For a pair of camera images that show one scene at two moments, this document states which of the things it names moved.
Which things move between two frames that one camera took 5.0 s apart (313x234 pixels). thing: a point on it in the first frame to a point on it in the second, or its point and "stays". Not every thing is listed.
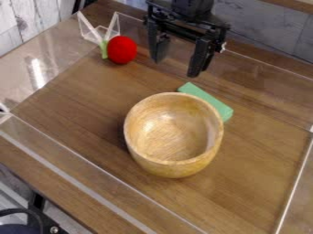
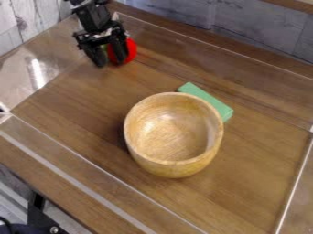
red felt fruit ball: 120,49 stays
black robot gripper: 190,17 to 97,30
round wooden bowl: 174,132 stays
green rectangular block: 223,111 stays
